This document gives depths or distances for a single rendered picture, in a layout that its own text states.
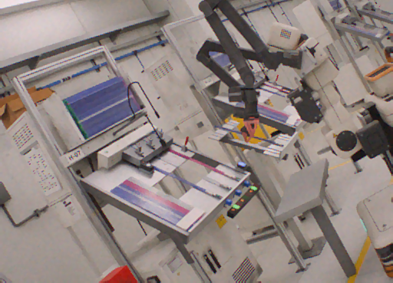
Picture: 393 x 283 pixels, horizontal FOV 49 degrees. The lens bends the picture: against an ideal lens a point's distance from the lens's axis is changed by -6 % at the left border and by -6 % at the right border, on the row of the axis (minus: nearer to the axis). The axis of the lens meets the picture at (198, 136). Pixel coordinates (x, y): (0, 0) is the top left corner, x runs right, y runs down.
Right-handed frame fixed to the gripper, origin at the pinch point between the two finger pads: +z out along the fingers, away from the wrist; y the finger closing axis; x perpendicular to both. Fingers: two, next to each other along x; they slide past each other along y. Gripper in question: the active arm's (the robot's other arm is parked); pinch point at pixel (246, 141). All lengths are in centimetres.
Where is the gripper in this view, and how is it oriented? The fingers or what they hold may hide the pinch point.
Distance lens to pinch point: 269.1
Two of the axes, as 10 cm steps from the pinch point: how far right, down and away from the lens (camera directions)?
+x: 8.5, 3.2, -4.1
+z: -0.9, 8.6, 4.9
